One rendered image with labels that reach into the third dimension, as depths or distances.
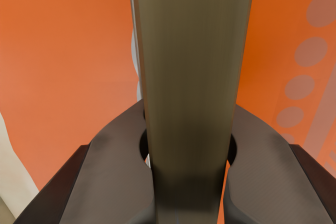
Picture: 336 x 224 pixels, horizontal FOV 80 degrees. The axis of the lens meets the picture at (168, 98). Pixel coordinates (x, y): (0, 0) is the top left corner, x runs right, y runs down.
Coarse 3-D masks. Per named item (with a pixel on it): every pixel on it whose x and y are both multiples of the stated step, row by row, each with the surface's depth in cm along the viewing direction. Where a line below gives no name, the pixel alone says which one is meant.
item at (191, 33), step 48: (144, 0) 5; (192, 0) 5; (240, 0) 5; (144, 48) 5; (192, 48) 5; (240, 48) 5; (144, 96) 6; (192, 96) 6; (192, 144) 7; (192, 192) 8
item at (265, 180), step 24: (240, 120) 9; (240, 144) 8; (264, 144) 8; (240, 168) 7; (264, 168) 7; (288, 168) 7; (240, 192) 6; (264, 192) 6; (288, 192) 6; (312, 192) 6; (240, 216) 6; (264, 216) 6; (288, 216) 6; (312, 216) 6
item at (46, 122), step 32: (0, 96) 18; (32, 96) 18; (64, 96) 18; (96, 96) 17; (128, 96) 17; (256, 96) 17; (32, 128) 19; (64, 128) 19; (96, 128) 19; (32, 160) 22; (64, 160) 21
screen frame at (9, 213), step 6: (0, 198) 25; (0, 204) 25; (0, 210) 25; (6, 210) 26; (0, 216) 25; (6, 216) 26; (12, 216) 26; (0, 222) 25; (6, 222) 26; (12, 222) 26
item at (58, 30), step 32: (0, 0) 14; (32, 0) 14; (64, 0) 14; (96, 0) 14; (128, 0) 14; (256, 0) 13; (288, 0) 13; (0, 32) 15; (32, 32) 15; (64, 32) 15; (96, 32) 15; (128, 32) 15; (256, 32) 14; (288, 32) 14; (0, 64) 16; (32, 64) 16; (64, 64) 16; (96, 64) 16; (128, 64) 16; (256, 64) 16
